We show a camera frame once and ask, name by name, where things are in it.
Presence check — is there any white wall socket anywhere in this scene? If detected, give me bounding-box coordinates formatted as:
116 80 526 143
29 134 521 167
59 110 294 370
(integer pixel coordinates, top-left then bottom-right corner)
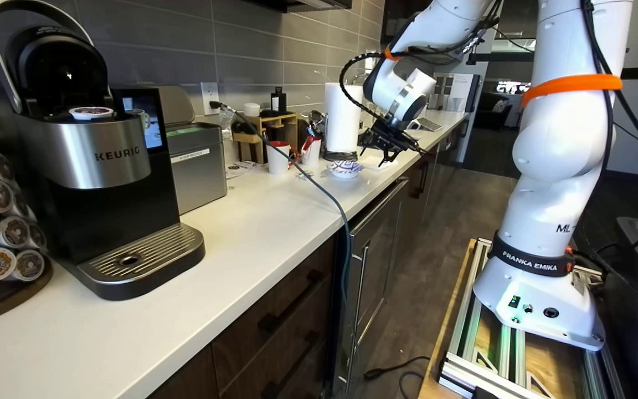
201 82 220 116

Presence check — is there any white framed sign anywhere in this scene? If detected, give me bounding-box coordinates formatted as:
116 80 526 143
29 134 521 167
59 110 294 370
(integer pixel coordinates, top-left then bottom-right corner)
433 72 481 114

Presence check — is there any white mug with red inside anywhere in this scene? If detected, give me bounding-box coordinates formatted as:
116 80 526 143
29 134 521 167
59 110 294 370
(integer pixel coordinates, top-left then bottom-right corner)
266 141 293 176
300 135 323 169

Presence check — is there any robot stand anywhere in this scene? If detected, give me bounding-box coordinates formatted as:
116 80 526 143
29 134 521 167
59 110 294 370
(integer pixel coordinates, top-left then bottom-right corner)
418 237 630 399

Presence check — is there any white paper towel roll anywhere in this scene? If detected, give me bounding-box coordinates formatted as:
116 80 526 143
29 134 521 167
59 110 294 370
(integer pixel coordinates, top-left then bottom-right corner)
324 82 365 162

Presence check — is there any wooden organiser rack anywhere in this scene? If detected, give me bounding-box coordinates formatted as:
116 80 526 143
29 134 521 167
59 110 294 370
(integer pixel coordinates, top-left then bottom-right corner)
231 111 300 165

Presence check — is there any black drawer handle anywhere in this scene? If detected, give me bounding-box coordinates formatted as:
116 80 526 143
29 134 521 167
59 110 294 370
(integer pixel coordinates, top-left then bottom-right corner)
257 269 326 334
260 330 323 399

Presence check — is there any black cabinet door handle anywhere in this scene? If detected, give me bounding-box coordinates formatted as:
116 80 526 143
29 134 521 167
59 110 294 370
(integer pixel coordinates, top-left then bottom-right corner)
409 160 431 200

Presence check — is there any black sofa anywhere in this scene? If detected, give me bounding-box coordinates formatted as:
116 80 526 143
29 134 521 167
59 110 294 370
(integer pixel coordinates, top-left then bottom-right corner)
473 91 514 132

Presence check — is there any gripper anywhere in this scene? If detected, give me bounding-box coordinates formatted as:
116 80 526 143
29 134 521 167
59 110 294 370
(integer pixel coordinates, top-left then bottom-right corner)
358 114 421 167

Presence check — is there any black silver coffee machine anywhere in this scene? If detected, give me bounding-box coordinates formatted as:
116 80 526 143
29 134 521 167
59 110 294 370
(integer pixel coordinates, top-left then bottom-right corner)
0 0 207 301

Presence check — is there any dark wood drawer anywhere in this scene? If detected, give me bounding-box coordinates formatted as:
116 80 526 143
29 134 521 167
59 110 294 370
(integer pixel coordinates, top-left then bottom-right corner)
210 237 337 383

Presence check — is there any stainless steel appliance door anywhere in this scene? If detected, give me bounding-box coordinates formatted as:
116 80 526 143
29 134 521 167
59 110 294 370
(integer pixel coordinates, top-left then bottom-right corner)
331 177 411 397

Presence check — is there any silver box appliance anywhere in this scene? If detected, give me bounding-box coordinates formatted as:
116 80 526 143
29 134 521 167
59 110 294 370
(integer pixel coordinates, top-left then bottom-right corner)
150 85 229 216

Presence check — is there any appliance door handle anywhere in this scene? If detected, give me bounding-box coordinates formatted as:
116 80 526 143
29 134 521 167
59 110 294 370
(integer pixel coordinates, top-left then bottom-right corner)
351 187 409 347

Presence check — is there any coffee pod with white rim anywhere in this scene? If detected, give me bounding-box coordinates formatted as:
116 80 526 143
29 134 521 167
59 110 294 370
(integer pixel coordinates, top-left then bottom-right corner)
69 106 115 121

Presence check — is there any blue patterned white bowl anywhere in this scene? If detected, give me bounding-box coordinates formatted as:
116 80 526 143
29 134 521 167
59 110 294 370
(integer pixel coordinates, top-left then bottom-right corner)
328 160 364 179

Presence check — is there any black cable on floor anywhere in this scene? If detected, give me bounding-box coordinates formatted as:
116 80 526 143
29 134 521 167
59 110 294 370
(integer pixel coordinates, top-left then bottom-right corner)
363 355 431 399

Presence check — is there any paper leaflet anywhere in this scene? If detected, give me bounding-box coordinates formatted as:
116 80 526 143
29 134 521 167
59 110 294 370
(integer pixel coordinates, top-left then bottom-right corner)
226 160 269 180

